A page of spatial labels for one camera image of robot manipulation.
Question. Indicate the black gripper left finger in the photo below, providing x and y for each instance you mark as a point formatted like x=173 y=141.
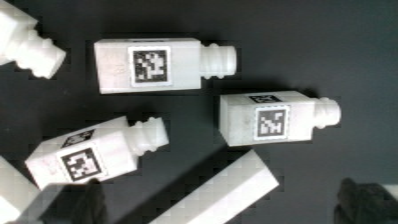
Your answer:
x=77 y=206

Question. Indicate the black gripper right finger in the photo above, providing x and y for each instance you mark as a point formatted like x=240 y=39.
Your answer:
x=367 y=203

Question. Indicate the white table leg three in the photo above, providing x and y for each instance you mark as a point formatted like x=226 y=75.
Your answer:
x=96 y=152

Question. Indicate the white table leg two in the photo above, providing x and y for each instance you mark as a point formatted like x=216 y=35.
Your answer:
x=274 y=117

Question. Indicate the white table leg four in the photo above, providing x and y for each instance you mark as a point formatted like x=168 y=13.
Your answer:
x=25 y=48

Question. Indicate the white obstacle fence bar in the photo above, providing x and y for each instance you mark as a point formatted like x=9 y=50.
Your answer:
x=226 y=194

